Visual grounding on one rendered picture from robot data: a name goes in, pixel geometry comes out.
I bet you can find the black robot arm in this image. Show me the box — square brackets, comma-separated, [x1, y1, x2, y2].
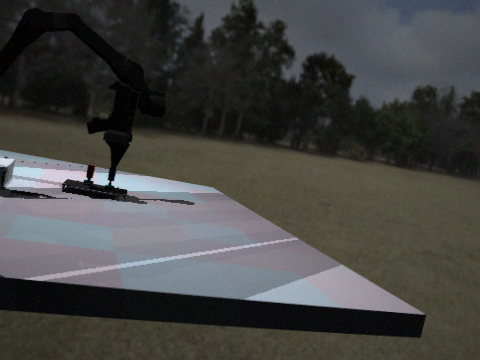
[0, 8, 166, 134]

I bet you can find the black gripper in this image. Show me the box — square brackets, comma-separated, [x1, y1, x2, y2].
[104, 108, 135, 169]

